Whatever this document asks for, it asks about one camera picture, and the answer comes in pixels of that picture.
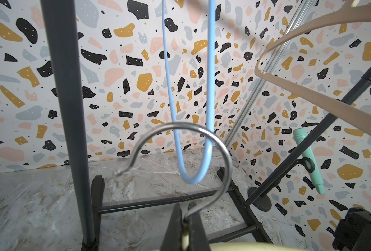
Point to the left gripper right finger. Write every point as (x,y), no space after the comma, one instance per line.
(197,237)

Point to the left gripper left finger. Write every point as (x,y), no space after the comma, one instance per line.
(173,236)

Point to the beige plastic hanger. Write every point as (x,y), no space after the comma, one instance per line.
(319,62)

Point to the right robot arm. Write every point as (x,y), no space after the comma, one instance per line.
(353,233)

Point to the black clothes rack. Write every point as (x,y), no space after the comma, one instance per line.
(61,30)

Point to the mint green microphone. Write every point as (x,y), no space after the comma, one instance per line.
(309,160)

